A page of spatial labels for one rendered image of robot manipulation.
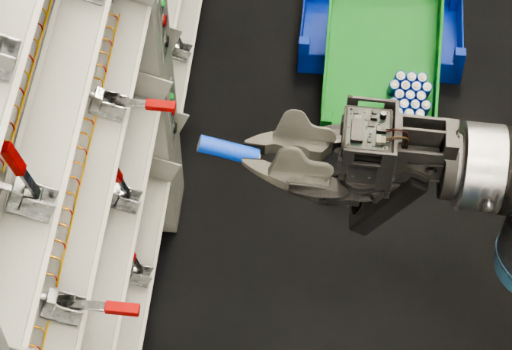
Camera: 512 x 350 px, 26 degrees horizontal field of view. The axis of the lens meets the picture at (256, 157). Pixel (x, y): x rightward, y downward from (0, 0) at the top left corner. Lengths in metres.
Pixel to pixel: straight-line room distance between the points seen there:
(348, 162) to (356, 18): 0.97
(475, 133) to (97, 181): 0.43
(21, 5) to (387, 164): 0.39
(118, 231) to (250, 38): 0.77
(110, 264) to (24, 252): 0.45
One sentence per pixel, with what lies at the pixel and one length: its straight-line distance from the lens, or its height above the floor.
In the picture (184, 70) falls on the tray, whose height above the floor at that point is 0.15.
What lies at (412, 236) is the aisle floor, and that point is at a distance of 1.87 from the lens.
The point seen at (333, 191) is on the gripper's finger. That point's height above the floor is 0.65.
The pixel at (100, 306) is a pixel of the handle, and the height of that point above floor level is 0.57.
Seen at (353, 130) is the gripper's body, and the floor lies 0.72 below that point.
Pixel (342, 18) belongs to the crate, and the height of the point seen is 0.10.
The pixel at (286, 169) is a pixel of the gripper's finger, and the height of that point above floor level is 0.67.
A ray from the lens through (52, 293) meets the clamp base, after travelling 1.15.
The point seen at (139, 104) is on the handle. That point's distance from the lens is 1.29.
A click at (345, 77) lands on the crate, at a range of 2.00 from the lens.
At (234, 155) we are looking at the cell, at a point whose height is 0.66.
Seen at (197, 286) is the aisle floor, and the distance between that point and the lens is 1.80.
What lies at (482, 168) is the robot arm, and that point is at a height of 0.70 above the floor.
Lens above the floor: 1.57
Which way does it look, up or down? 54 degrees down
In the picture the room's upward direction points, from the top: straight up
